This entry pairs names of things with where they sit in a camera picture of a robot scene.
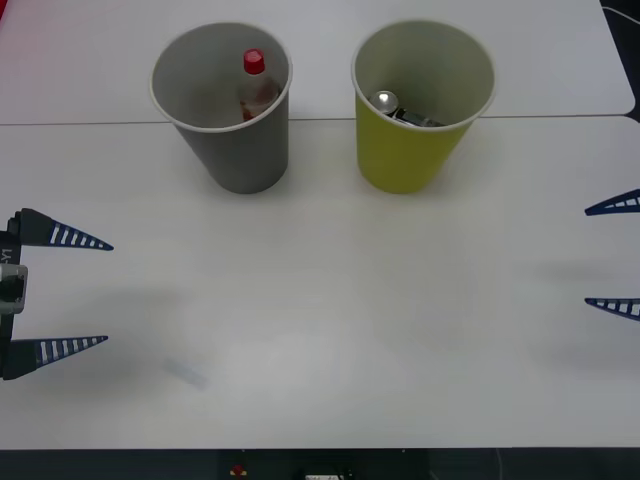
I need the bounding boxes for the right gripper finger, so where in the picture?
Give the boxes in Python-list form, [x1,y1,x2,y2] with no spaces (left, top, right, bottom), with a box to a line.
[584,296,640,322]
[584,188,640,218]

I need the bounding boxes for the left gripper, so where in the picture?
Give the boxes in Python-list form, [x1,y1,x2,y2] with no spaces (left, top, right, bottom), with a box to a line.
[0,207,115,382]

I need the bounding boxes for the small red-capped plastic bottle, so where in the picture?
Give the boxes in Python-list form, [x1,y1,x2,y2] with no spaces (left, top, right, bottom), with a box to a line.
[237,47,282,123]

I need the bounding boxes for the yellow-green plastic waste bin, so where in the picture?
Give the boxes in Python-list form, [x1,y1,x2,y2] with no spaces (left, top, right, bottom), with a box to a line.
[350,18,497,195]

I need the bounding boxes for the grey plastic waste bin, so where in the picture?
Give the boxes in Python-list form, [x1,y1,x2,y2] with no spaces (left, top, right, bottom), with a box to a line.
[148,20,294,196]

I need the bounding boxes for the black drink can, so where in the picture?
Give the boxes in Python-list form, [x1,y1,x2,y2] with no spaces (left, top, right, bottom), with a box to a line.
[368,89,449,129]

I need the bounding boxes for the white cable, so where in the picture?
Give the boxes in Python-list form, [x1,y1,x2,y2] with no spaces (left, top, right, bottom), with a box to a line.
[601,5,640,24]

